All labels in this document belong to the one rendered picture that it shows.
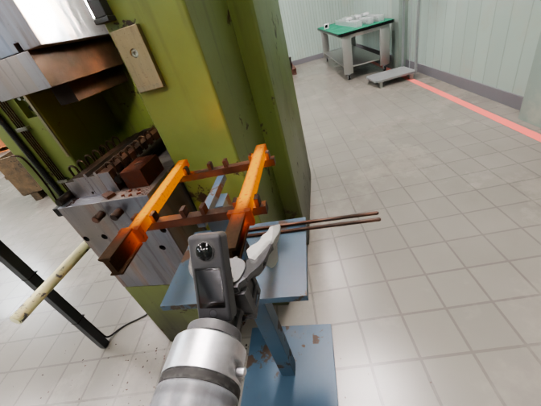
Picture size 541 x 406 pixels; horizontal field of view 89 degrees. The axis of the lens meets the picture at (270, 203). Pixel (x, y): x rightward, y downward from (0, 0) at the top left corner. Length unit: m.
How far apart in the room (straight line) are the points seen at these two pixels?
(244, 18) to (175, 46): 0.46
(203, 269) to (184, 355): 0.10
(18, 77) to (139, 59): 0.33
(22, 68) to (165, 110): 0.37
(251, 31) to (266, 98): 0.27
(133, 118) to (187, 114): 0.57
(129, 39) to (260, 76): 0.58
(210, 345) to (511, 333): 1.39
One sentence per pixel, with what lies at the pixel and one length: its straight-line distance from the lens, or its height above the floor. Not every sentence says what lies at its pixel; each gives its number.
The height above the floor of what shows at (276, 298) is 0.73.
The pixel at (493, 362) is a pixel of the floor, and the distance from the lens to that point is 1.50.
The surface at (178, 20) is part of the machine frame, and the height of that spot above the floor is 1.33.
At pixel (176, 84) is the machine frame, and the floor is 1.18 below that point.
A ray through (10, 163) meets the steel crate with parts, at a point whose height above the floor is 0.57.
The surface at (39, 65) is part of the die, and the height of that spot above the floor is 1.33.
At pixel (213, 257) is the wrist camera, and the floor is 1.06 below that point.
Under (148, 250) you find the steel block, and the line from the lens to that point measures 1.17.
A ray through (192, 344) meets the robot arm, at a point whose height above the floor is 1.02.
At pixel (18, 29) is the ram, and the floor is 1.41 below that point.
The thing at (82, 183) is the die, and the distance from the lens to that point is 1.18.
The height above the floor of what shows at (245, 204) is 1.00.
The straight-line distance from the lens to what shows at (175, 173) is 0.80.
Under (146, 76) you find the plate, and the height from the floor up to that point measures 1.22.
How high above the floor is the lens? 1.28
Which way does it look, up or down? 33 degrees down
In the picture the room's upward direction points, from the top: 17 degrees counter-clockwise
